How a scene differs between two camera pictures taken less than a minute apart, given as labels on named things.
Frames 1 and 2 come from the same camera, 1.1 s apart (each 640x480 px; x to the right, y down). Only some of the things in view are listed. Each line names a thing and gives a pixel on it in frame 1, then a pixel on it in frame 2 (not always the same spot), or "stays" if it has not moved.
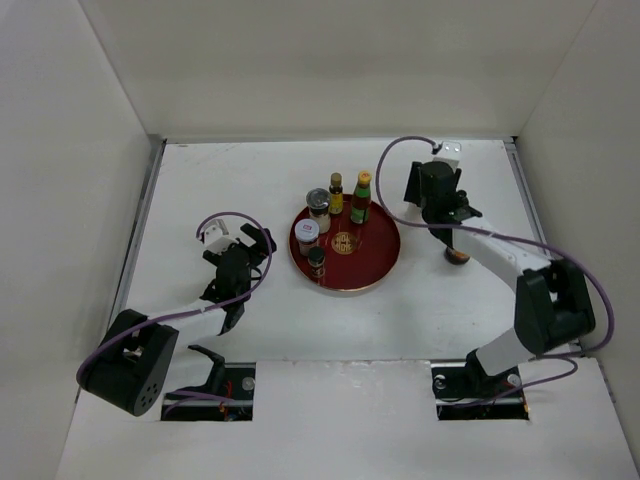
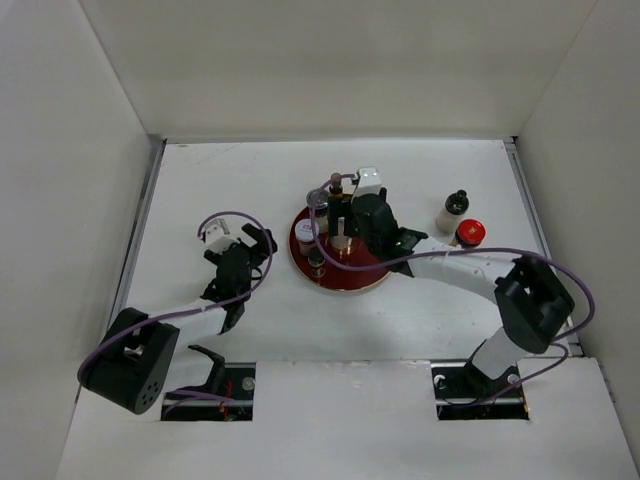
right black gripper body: x=457 y=175 → x=374 y=246
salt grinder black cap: x=319 y=202 stays
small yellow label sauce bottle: x=336 y=197 stays
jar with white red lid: x=307 y=233 stays
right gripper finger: x=417 y=191 → x=339 y=207
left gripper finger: x=261 y=245 stays
